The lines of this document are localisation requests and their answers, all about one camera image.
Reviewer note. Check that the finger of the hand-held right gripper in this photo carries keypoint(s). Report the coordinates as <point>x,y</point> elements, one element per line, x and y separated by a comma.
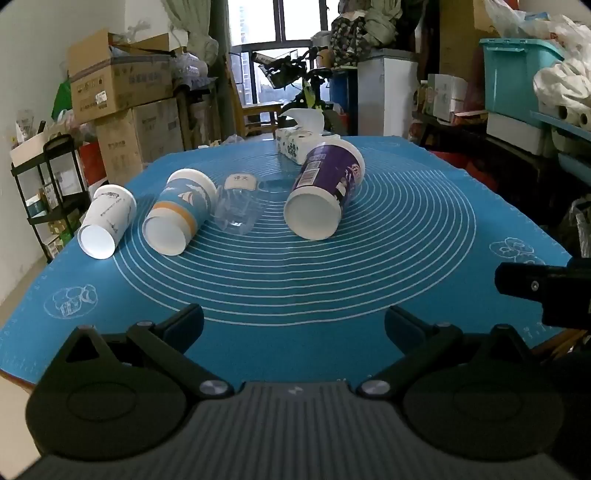
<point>521,281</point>

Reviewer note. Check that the green bag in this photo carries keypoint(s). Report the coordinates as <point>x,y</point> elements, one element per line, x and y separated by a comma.
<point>62,99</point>

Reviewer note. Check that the small white box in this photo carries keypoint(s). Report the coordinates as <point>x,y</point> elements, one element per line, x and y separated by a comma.
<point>445,97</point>

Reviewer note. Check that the large closed cardboard box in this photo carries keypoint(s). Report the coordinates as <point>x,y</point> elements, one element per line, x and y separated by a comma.
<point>138,134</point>

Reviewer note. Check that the red box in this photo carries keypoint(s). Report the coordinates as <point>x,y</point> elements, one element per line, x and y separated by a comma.
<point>91,164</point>

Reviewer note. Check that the open cardboard box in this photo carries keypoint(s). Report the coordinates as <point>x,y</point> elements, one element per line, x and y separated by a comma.
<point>115,78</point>

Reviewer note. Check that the clear plastic cup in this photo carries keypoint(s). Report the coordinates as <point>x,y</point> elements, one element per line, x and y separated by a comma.
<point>238,205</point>

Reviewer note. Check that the purple and white paper cup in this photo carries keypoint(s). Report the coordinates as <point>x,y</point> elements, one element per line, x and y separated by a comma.
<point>323,184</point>

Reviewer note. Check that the flat white box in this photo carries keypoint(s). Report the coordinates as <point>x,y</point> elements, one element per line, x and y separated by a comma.
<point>517,131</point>

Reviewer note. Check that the wooden chair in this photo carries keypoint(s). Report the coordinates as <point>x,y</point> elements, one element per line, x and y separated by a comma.
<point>258,110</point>

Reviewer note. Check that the white tissue pack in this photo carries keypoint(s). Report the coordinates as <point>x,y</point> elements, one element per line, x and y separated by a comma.
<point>295,141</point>

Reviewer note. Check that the white cabinet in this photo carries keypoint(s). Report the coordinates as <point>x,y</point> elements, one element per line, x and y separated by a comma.
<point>385,92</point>

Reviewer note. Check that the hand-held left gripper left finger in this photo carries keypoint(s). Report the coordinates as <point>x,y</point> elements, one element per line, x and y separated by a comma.
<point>183,325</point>

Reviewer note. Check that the blue silicone mat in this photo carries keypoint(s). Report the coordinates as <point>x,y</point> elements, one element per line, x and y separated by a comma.
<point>286,272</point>

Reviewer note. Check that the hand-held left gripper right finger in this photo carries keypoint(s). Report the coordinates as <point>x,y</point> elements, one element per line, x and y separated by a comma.
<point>402,326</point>

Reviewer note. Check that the blue and orange paper cup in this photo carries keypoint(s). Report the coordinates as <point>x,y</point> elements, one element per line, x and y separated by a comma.
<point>182,207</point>

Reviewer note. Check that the clear plastic bag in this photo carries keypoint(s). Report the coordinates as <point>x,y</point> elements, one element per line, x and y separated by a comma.
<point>535,18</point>

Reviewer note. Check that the black shelf cart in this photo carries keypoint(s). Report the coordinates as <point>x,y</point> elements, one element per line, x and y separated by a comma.
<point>51,198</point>

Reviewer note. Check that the dark side table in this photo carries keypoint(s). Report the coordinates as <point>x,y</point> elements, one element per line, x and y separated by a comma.
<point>485,157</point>

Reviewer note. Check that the pale green curtain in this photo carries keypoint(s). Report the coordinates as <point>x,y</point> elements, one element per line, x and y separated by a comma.
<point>194,27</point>

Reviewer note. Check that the white cup with line drawing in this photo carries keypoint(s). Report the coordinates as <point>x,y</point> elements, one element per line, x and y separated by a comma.
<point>107,217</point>

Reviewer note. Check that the white plastic bag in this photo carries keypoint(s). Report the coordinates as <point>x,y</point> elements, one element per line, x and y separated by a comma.
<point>563,87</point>

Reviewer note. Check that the teal storage bin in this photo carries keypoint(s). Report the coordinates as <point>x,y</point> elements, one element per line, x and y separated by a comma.
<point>517,74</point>

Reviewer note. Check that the floral cloth bundle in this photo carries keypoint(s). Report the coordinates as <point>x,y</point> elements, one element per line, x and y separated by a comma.
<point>360,32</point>

